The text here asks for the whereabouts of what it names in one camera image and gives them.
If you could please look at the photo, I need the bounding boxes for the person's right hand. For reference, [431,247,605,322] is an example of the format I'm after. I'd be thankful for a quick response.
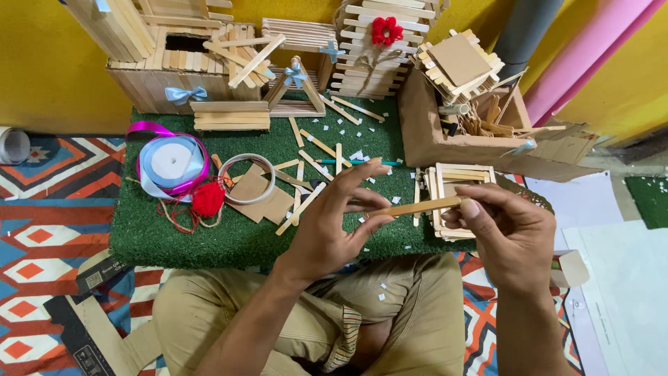
[441,183,558,299]

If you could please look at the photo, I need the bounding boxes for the person's left hand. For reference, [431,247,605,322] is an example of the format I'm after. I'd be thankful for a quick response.
[276,157,396,286]

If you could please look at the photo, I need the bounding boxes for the plain wooden craft stick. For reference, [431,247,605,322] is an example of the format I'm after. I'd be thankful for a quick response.
[367,196,463,219]

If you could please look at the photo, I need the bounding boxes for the small open cardboard carton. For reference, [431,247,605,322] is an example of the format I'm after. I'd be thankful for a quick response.
[550,249,591,289]

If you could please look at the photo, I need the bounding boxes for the brown cardboard pieces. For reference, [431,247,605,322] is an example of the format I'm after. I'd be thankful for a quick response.
[226,164,296,226]

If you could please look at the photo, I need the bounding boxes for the clear tape roll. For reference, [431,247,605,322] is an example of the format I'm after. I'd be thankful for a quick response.
[217,154,276,205]

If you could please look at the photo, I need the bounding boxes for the green artificial grass mat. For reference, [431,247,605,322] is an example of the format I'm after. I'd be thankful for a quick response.
[110,96,555,270]

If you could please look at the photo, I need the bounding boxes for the teal pen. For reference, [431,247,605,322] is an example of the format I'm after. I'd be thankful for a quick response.
[315,158,403,167]

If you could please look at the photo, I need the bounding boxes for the scattered popsicle sticks group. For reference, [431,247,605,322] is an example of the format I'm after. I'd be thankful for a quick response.
[211,94,421,237]

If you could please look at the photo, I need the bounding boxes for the scattered white paper scraps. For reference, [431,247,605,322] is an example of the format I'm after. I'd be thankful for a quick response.
[308,107,404,303]

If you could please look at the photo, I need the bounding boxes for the white paper sheets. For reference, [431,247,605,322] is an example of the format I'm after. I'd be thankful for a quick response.
[524,171,668,376]

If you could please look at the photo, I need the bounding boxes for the red yarn ball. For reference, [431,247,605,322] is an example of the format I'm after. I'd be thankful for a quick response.
[157,181,226,234]

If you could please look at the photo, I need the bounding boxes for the person's khaki trousers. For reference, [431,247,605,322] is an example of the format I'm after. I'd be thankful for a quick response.
[151,253,467,376]

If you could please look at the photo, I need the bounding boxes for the heap of brown sticks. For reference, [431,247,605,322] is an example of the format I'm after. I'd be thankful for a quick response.
[455,94,567,140]

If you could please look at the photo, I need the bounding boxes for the triangular stick house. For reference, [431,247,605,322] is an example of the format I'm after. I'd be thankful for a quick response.
[263,55,327,119]

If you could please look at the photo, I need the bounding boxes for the open brown cardboard box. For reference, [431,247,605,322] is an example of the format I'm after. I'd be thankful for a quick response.
[399,67,602,183]

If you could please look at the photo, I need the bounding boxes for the small green grass piece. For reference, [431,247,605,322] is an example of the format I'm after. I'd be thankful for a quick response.
[624,175,668,230]

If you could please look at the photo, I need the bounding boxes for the stick bench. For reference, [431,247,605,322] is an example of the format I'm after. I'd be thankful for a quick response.
[190,100,271,132]

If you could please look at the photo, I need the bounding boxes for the loose jute twine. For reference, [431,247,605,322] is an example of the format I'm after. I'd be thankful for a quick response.
[125,177,225,230]

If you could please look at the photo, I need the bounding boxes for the light blue ribbon bow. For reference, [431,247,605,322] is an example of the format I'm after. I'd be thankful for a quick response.
[319,41,347,64]
[283,63,309,89]
[164,86,208,107]

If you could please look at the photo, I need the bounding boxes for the light blue ribbon spool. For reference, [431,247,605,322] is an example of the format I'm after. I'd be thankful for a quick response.
[138,134,209,202]

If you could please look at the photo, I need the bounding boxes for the tall stick tower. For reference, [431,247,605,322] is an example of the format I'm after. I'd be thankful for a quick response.
[329,0,451,100]

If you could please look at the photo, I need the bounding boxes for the jute twine bow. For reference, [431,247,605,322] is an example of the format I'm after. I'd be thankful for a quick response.
[354,46,404,96]

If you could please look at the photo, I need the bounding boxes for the stick box with cardboard lid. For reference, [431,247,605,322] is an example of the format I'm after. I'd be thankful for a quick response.
[409,29,506,105]

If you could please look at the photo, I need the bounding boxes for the magenta satin ribbon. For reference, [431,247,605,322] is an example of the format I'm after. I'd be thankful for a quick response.
[125,121,210,197]

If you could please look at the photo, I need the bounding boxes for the flat stick rack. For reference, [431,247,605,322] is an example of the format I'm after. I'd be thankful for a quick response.
[261,18,338,54]

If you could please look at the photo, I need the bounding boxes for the pink paper roll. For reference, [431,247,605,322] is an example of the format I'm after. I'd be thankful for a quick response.
[522,0,668,127]

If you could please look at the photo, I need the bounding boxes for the red crochet flower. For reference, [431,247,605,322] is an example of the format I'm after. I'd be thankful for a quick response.
[371,17,405,48]

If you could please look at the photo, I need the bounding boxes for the grey paper roll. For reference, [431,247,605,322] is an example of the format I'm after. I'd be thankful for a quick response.
[493,0,565,80]

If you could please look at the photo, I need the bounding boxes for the large stick house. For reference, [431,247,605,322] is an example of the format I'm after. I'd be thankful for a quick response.
[106,21,287,116]

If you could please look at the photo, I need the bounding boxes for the flattened printed cardboard carton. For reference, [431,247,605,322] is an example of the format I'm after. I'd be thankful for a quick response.
[44,249,164,376]

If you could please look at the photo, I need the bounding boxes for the colourful patterned rug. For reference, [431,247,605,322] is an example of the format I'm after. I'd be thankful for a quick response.
[0,135,586,376]

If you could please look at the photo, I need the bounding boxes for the slanted stick roof structure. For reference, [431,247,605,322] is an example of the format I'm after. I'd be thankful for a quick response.
[63,0,234,64]

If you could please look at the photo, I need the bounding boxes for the white tape roll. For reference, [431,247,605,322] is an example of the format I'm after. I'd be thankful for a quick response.
[0,126,31,166]

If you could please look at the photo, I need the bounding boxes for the square stick frame stack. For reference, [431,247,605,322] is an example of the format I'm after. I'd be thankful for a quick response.
[423,162,497,242]

